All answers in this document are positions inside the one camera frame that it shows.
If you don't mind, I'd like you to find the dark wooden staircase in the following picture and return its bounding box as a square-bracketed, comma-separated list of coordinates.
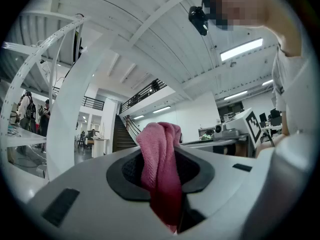
[112, 113, 141, 153]

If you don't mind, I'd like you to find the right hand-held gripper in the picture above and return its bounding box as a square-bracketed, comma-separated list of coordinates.
[211, 107, 263, 150]

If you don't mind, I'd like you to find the black balcony railing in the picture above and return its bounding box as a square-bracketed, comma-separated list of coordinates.
[81, 95, 106, 111]

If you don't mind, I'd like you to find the person's white shirt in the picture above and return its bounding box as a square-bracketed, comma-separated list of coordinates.
[271, 45, 316, 137]

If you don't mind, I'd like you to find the grey table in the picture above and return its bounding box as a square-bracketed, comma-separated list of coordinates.
[179, 133, 251, 150]

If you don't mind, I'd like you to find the person's head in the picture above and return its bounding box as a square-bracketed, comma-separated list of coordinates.
[201, 0, 305, 57]

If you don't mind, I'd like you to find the pink cloth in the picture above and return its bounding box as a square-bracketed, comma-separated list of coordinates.
[136, 121, 183, 235]

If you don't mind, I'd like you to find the white perforated metal rack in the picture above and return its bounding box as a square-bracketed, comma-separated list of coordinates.
[0, 11, 91, 185]

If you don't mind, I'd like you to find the black head camera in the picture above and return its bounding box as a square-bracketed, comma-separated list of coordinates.
[188, 5, 210, 37]

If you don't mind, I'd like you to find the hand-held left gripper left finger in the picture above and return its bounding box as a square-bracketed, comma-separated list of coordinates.
[26, 146, 176, 240]

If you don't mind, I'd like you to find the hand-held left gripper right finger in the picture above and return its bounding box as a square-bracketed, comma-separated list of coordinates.
[174, 145, 258, 234]

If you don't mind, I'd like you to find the person's right forearm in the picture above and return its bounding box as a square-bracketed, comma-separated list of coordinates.
[255, 130, 291, 158]

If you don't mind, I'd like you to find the black mezzanine railing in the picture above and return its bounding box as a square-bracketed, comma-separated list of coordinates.
[119, 78, 168, 115]

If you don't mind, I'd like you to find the white counter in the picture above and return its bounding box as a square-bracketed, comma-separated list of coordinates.
[91, 137, 110, 159]

